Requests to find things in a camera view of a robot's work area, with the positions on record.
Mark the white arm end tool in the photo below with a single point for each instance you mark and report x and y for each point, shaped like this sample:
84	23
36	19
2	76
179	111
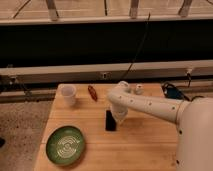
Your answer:
119	114

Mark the black rectangular eraser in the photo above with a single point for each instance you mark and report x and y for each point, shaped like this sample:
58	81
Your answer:
110	123

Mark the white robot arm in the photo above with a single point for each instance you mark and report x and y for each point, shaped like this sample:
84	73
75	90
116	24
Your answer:
193	120

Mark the white squeeze bottle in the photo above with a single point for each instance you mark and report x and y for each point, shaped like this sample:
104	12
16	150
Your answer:
138	89

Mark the red-brown sausage toy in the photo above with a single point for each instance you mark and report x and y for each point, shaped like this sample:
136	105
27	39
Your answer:
92	93

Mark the translucent plastic cup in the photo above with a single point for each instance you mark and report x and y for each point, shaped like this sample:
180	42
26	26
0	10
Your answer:
69	94

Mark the green patterned plate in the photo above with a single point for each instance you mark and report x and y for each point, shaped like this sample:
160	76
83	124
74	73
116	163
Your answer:
65	145

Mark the white wall outlet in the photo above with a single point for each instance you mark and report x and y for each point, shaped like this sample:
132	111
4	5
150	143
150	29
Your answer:
104	75

